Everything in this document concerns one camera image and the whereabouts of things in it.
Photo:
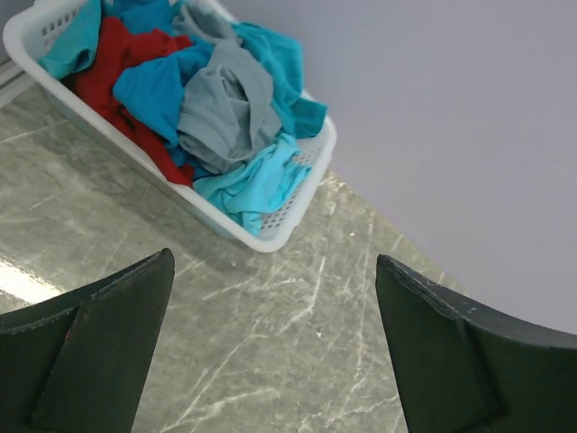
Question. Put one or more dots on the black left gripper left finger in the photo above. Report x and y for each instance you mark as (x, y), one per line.
(78, 362)

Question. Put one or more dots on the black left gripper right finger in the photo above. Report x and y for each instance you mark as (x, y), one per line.
(461, 366)

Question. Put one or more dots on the grey-blue t shirt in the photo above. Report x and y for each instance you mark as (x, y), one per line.
(226, 116)

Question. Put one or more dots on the light cyan t shirt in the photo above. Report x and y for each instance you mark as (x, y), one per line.
(259, 187)

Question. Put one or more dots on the blue t shirt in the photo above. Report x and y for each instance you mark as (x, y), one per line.
(153, 91)

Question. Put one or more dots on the white plastic laundry basket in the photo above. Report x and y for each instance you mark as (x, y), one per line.
(30, 33)

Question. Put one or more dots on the teal t shirt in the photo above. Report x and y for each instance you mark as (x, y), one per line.
(75, 49)

